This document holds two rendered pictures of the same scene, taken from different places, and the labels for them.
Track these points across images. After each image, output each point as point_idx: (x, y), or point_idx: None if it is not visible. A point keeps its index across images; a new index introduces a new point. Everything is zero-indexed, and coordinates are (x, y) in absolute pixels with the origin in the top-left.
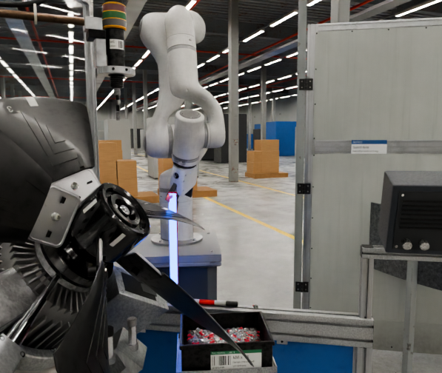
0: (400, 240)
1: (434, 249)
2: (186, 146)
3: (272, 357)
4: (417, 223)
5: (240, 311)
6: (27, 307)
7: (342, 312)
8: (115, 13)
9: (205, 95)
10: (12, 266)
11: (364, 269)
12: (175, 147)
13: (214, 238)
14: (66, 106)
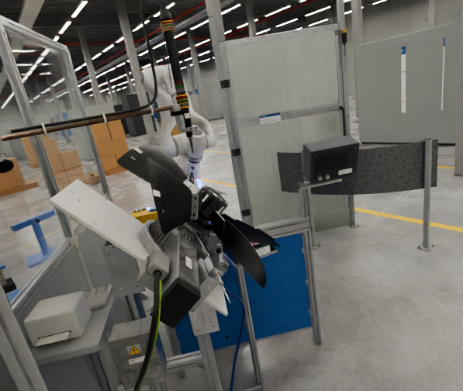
0: (316, 176)
1: (331, 178)
2: (197, 150)
3: None
4: (323, 167)
5: None
6: (195, 247)
7: (294, 218)
8: (185, 100)
9: (201, 119)
10: (177, 233)
11: (302, 194)
12: (190, 152)
13: None
14: (153, 148)
